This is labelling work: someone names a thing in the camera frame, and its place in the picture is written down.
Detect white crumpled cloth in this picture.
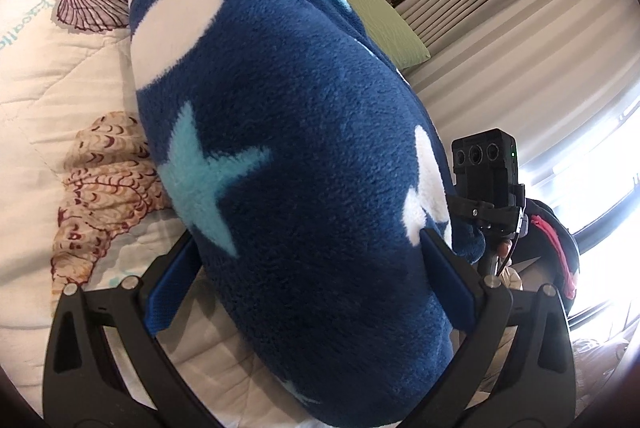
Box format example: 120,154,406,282
570,333,632,409

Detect grey curtains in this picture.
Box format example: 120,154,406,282
365,0,640,229

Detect white seashell-print quilt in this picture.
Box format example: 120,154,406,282
0,0,311,428

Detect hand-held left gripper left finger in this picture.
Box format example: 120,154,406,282
42,228,211,428

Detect blue star-print fleece garment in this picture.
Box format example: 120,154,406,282
125,0,488,426

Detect plain green pillow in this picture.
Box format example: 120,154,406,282
342,0,432,71

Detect black bag with pink tassel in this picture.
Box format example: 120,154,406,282
510,198,582,324

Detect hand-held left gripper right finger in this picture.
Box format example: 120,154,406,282
400,228,573,428

